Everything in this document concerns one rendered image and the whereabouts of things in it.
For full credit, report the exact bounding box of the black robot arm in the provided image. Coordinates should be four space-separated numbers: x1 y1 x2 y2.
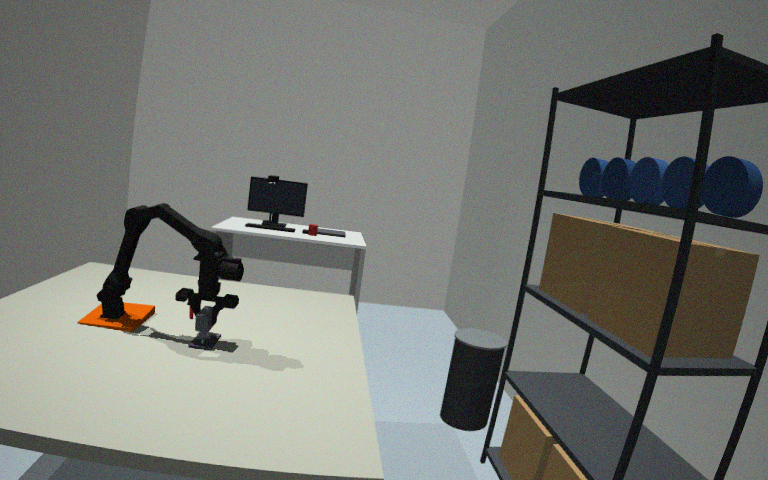
97 203 244 320

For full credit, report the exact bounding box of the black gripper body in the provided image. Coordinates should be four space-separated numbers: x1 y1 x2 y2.
175 275 239 308

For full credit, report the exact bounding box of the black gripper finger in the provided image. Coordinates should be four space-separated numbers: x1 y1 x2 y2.
212 305 225 326
187 300 201 316

